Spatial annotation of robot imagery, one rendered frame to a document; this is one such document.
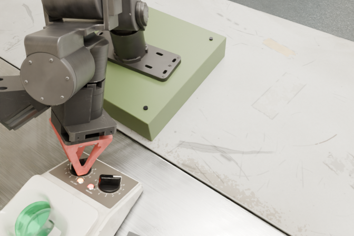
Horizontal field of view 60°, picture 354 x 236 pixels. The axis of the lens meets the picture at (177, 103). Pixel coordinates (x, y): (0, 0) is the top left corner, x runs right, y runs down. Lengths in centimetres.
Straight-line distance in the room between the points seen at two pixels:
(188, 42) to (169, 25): 7
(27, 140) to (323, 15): 222
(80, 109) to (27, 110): 6
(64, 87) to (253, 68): 46
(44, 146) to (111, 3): 34
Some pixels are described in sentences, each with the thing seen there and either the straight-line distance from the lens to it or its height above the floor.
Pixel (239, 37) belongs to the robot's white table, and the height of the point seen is 90.
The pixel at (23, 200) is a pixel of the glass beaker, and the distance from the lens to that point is 41.
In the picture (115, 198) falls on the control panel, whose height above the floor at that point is 96.
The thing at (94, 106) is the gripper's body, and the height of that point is 106.
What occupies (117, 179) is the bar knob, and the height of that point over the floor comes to 96.
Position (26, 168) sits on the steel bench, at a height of 90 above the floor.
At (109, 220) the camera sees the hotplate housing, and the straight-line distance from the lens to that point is 45.
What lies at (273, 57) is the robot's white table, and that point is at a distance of 72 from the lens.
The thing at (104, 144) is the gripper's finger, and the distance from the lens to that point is 45.
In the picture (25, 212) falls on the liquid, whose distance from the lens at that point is 42.
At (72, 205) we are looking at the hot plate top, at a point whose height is 99.
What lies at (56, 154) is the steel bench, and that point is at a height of 90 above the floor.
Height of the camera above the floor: 138
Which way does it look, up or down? 51 degrees down
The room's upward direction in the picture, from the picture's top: 5 degrees counter-clockwise
